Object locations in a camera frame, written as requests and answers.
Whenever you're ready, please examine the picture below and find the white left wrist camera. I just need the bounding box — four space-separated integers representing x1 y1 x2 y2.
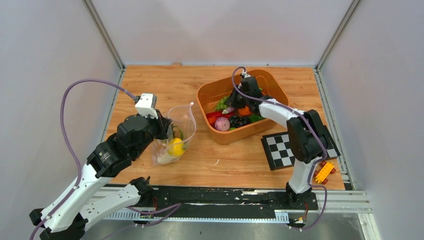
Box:
135 93 159 119

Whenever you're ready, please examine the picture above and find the yellow toy lemon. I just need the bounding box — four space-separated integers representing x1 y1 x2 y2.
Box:
167 138 185 158

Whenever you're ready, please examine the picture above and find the toy orange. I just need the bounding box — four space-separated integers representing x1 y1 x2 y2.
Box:
237 106 252 116

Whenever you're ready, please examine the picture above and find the black toy grape bunch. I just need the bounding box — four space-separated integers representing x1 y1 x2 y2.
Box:
229 115 251 129

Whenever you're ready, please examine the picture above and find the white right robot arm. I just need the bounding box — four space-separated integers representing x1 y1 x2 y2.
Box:
228 73 330 209

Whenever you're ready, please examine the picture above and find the toy pineapple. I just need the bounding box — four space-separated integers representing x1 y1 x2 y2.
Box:
171 123 185 141

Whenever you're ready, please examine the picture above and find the yellow toy brick car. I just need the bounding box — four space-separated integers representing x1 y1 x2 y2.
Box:
311 161 336 185

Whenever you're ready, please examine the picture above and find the black white checkerboard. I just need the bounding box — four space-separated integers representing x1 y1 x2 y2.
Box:
260 125 341 172

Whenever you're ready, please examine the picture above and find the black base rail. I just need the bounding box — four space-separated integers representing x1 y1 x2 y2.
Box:
135 186 319 219

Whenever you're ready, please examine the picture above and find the green toy grape bunch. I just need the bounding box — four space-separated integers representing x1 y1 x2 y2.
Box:
214 96 229 112

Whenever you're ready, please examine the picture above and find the white toy radish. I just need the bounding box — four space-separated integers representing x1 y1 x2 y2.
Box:
156 152 176 165

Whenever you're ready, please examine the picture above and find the clear zip top bag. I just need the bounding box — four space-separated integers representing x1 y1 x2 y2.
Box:
150 102 197 166

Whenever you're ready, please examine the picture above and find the green toy pepper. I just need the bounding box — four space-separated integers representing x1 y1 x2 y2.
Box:
249 114 264 124

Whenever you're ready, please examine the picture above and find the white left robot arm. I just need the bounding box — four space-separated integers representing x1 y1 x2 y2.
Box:
29 111 172 240

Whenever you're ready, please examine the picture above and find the pink toy onion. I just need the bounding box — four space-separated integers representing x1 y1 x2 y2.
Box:
214 117 231 132

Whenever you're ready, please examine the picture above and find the red toy chili pepper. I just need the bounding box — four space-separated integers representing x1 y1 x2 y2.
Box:
205 111 234 119

